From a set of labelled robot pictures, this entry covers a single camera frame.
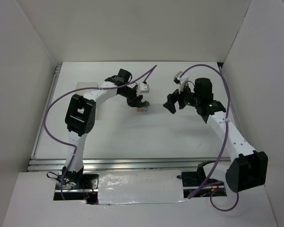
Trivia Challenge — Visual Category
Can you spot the aluminium left rail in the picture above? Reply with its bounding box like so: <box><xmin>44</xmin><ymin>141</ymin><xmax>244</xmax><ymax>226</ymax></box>
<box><xmin>30</xmin><ymin>65</ymin><xmax>62</xmax><ymax>159</ymax></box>

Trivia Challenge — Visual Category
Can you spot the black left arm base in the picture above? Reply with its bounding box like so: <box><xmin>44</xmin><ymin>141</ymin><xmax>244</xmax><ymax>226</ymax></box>
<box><xmin>46</xmin><ymin>172</ymin><xmax>99</xmax><ymax>194</ymax></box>

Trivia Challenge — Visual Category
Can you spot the aluminium front rail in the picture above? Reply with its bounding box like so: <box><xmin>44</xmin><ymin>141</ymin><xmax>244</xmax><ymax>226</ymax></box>
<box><xmin>27</xmin><ymin>157</ymin><xmax>216</xmax><ymax>172</ymax></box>

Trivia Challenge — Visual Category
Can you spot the silver foil sheet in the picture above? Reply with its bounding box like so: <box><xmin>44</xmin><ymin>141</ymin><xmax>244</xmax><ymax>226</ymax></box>
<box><xmin>98</xmin><ymin>170</ymin><xmax>185</xmax><ymax>205</ymax></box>

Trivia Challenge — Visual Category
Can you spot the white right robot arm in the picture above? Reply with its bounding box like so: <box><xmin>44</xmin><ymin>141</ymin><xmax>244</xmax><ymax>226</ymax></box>
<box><xmin>163</xmin><ymin>76</ymin><xmax>268</xmax><ymax>192</ymax></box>

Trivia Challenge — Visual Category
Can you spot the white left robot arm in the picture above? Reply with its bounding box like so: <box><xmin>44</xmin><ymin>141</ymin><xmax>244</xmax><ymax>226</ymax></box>
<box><xmin>62</xmin><ymin>81</ymin><xmax>149</xmax><ymax>187</ymax></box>

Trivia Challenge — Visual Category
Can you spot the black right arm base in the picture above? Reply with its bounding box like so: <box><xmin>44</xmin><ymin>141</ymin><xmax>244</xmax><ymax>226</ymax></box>
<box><xmin>177</xmin><ymin>172</ymin><xmax>224</xmax><ymax>192</ymax></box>

